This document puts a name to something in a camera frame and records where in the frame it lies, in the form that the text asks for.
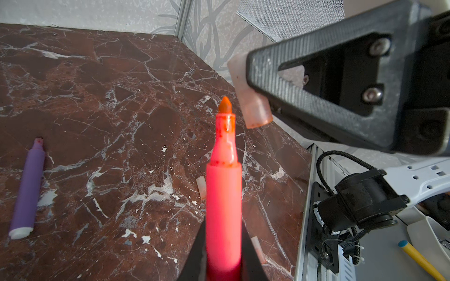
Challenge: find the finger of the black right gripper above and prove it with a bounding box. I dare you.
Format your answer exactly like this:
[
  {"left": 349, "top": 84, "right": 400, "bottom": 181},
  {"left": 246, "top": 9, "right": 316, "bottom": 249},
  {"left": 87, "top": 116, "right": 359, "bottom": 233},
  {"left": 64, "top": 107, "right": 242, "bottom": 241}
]
[{"left": 246, "top": 1, "right": 450, "bottom": 156}]

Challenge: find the white wire mesh basket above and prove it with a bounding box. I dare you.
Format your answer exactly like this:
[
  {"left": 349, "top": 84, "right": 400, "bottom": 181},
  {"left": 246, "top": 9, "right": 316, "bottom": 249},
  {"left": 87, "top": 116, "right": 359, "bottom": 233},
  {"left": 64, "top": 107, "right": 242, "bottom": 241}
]
[{"left": 237, "top": 0, "right": 345, "bottom": 42}]

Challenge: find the aluminium frame corner post right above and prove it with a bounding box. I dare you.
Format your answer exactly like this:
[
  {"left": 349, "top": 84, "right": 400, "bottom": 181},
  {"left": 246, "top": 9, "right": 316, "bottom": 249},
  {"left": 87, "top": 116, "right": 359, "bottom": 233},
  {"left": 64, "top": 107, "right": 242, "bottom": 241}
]
[{"left": 174, "top": 0, "right": 194, "bottom": 41}]

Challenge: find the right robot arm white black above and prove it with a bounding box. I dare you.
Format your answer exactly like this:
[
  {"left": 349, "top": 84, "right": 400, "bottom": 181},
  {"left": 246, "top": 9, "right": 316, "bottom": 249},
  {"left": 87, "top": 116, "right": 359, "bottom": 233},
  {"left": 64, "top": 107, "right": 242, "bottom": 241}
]
[{"left": 240, "top": 1, "right": 450, "bottom": 273}]

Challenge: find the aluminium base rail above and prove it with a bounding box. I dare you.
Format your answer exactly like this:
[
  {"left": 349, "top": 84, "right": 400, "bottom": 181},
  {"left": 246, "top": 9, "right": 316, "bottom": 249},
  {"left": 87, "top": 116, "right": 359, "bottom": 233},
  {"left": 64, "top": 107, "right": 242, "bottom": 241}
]
[{"left": 294, "top": 144, "right": 356, "bottom": 281}]

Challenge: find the translucent pen cap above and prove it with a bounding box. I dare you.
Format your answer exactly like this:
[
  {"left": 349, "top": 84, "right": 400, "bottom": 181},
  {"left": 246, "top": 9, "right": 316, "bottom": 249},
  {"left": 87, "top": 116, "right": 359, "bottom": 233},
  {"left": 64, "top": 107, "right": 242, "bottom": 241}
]
[
  {"left": 227, "top": 53, "right": 273, "bottom": 129},
  {"left": 251, "top": 236, "right": 267, "bottom": 265},
  {"left": 196, "top": 176, "right": 207, "bottom": 200}
]

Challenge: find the pink red marker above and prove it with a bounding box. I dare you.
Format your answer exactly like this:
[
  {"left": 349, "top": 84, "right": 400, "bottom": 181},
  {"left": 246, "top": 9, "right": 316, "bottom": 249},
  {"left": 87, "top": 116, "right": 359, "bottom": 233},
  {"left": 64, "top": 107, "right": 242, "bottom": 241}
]
[{"left": 206, "top": 97, "right": 242, "bottom": 281}]

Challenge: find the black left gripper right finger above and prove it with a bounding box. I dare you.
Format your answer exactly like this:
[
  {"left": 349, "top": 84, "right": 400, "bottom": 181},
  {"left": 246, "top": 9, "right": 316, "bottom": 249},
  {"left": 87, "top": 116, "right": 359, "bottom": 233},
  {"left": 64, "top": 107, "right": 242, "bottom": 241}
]
[{"left": 240, "top": 224, "right": 269, "bottom": 281}]

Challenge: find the purple marker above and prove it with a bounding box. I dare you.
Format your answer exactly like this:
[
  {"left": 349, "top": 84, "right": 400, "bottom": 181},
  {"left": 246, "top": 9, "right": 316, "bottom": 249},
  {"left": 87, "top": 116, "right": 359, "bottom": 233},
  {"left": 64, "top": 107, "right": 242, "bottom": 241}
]
[{"left": 9, "top": 138, "right": 46, "bottom": 240}]

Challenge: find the yellow pencil blue tip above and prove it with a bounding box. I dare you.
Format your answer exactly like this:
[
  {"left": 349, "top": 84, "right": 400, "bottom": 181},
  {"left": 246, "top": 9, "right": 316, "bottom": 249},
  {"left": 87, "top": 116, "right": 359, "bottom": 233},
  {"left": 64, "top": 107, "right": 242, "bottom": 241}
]
[{"left": 398, "top": 240, "right": 446, "bottom": 281}]

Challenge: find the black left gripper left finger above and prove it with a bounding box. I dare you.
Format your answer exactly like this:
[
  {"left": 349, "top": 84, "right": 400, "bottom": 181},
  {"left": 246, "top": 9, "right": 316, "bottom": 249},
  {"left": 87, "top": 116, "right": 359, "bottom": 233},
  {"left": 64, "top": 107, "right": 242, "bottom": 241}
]
[{"left": 177, "top": 221, "right": 207, "bottom": 281}]

